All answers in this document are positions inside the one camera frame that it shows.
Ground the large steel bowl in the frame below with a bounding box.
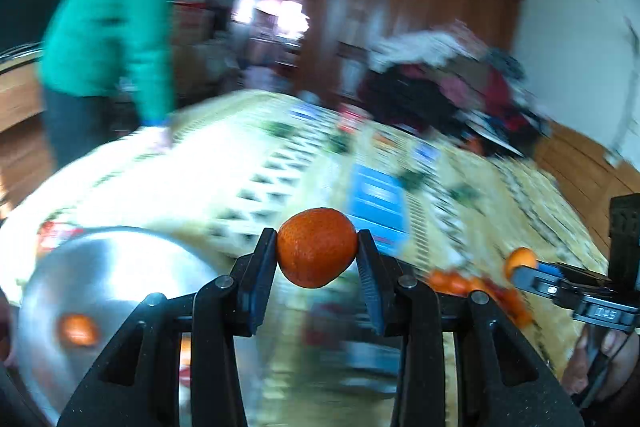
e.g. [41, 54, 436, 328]
[16, 227, 230, 424]

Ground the blue white food box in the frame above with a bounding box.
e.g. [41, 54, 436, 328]
[346, 165, 409, 257]

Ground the person in green sweater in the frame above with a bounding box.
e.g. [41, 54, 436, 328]
[39, 0, 176, 168]

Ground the pile of clothes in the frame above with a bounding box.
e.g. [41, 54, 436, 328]
[357, 22, 550, 157]

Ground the brown wooden wardrobe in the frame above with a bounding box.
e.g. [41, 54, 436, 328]
[294, 0, 523, 106]

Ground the orange mandarin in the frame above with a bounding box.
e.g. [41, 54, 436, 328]
[277, 207, 358, 288]

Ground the right hand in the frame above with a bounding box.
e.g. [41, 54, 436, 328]
[561, 324, 639, 401]

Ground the wooden headboard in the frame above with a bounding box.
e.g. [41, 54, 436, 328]
[534, 121, 639, 257]

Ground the small orange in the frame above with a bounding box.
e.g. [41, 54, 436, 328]
[503, 247, 538, 281]

